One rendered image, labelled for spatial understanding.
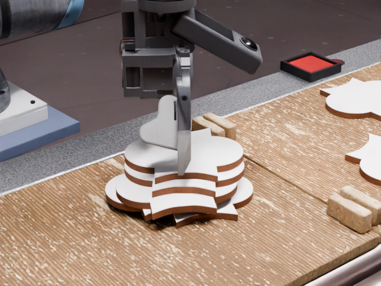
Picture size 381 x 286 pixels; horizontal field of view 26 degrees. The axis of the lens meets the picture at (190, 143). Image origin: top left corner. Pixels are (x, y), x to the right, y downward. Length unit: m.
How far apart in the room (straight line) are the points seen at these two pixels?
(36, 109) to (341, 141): 0.51
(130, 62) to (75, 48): 3.20
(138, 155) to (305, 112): 0.34
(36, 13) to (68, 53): 2.75
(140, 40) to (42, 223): 0.25
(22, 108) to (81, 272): 0.52
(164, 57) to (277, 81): 0.51
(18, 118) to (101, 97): 2.23
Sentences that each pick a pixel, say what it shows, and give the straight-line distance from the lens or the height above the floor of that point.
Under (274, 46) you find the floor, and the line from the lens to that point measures 4.15.
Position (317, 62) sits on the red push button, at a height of 0.93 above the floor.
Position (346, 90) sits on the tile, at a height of 0.95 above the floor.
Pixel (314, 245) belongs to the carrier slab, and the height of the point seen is 0.94.
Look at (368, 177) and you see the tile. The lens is 1.10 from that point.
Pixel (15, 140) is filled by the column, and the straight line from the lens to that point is 1.35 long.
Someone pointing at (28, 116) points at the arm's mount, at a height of 0.89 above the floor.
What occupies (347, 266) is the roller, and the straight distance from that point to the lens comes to 0.97.
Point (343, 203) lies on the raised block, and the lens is 0.99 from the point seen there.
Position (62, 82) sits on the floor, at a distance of 3.76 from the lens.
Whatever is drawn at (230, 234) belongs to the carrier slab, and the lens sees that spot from 0.97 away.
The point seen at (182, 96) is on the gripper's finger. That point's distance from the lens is 0.94.
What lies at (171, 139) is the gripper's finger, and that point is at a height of 1.04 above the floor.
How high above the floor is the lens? 1.48
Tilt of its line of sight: 28 degrees down
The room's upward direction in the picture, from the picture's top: straight up
